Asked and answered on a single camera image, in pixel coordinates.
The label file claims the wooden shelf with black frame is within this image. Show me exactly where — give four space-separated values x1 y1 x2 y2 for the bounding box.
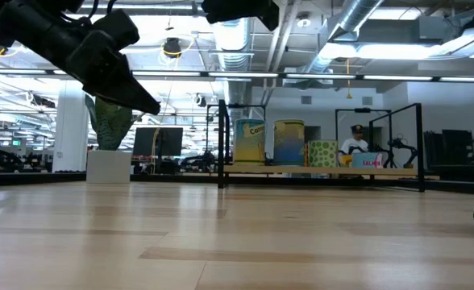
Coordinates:
216 98 442 193

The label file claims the tall blue peas can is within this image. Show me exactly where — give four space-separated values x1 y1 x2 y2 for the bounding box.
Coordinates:
272 118 306 168

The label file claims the white plant pot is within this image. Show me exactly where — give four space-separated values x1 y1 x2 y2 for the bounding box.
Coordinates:
85 149 133 185

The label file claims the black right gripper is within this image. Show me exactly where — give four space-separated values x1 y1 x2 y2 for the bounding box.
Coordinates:
201 0 281 32

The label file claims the salmon box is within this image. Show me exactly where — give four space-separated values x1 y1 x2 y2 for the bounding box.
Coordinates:
351 151 385 169

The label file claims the green snake plant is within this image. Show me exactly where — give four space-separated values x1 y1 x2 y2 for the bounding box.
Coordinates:
84 94 145 152

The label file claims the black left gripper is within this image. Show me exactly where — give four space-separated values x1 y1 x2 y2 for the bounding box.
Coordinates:
65 30 161 116

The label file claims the white structural column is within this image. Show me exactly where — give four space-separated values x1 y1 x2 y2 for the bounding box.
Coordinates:
52 82 88 173

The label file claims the person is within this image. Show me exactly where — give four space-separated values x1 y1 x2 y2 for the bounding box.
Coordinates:
339 123 370 156

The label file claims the tall carrots can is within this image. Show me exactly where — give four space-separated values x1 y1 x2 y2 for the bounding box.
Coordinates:
232 118 267 166

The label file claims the yellow hanging cord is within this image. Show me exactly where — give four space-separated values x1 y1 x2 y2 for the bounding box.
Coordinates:
344 58 353 100

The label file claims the silver ventilation duct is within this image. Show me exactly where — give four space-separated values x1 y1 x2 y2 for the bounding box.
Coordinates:
211 18 255 118
301 0 386 74

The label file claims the long ceiling light bar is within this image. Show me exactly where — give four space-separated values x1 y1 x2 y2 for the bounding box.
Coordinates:
0 68 474 84

